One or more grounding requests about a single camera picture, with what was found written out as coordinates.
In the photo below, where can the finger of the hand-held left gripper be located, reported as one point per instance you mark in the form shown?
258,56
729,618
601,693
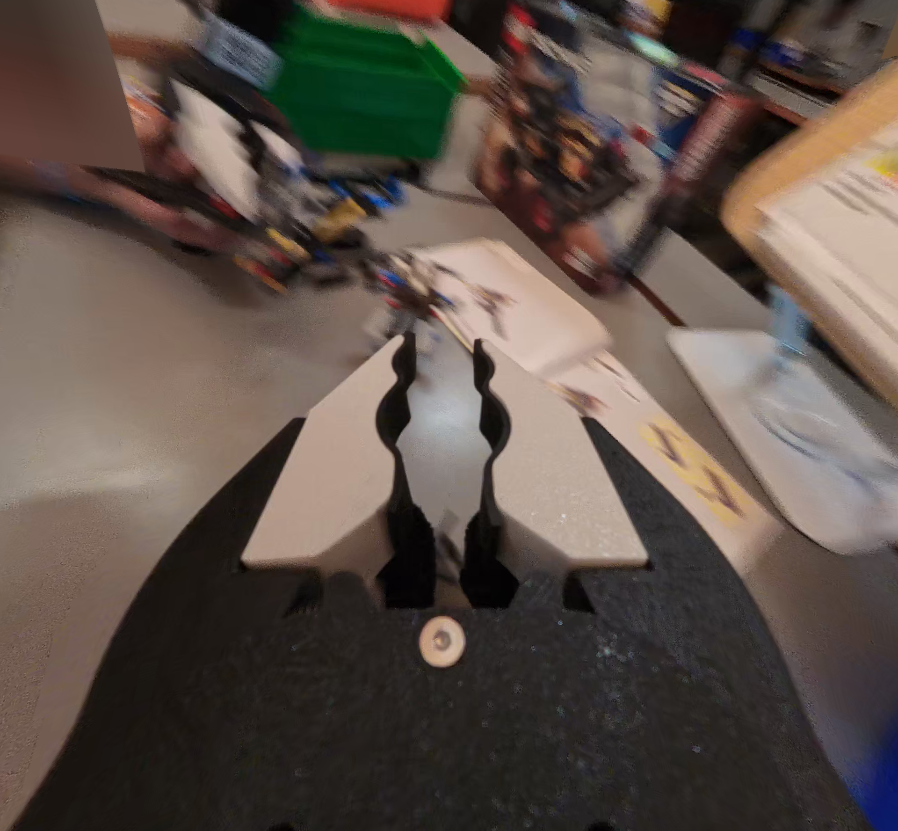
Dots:
210,150
277,150

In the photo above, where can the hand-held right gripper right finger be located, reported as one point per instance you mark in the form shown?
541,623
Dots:
561,487

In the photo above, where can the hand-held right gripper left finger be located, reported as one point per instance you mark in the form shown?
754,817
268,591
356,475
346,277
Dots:
330,480

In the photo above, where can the pile of lego pieces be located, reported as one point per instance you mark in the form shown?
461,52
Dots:
316,227

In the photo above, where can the person's left forearm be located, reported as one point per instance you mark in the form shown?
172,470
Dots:
147,217

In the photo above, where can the lego instruction booklet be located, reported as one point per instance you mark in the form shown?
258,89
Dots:
519,311

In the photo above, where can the grey black lego truck chassis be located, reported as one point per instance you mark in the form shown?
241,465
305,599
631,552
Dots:
407,290

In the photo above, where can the lego truck set box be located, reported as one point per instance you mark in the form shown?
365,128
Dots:
582,157

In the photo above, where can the green plastic bin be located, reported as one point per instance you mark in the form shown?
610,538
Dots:
365,101

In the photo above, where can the wooden sign board white stand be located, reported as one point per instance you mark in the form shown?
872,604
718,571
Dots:
814,227

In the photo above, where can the blue plastic bin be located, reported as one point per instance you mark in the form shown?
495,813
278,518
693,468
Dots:
877,796

